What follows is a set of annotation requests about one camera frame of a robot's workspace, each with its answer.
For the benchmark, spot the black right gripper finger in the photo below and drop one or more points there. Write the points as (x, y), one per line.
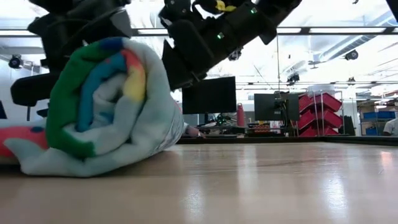
(189, 53)
(168, 62)

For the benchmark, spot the black ceiling spotlight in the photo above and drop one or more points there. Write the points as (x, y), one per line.
(234, 55)
(15, 61)
(352, 55)
(293, 78)

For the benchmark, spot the black post frame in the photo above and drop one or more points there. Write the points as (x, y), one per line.
(28, 113)

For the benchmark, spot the long ceiling light bar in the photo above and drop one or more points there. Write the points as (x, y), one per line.
(329, 30)

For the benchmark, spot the wide black monitor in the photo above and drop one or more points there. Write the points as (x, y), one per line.
(267, 107)

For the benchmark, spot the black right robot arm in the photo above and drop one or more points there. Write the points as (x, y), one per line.
(273, 12)

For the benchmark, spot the red stacked storage bins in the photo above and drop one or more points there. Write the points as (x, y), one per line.
(323, 101)

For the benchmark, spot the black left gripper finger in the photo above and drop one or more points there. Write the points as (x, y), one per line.
(31, 90)

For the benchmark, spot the black cart-mounted monitor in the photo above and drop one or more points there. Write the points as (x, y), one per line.
(208, 95)

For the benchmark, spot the blue storage bins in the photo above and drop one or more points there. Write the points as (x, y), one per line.
(377, 115)

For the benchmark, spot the red water bottle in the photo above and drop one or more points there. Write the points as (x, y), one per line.
(240, 115)

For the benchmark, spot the dinosaur print towel green back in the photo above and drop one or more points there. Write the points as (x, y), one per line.
(124, 130)

